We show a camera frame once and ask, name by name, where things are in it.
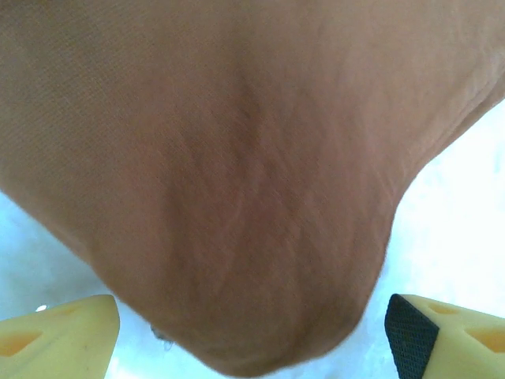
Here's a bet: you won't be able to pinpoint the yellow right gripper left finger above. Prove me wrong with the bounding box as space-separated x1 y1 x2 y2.
0 294 121 379

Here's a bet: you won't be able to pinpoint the brown long pants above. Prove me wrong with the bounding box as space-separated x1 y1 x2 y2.
0 0 505 378

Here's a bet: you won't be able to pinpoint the right gripper yellow right finger with black pad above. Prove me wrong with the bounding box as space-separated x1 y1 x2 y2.
383 292 505 379

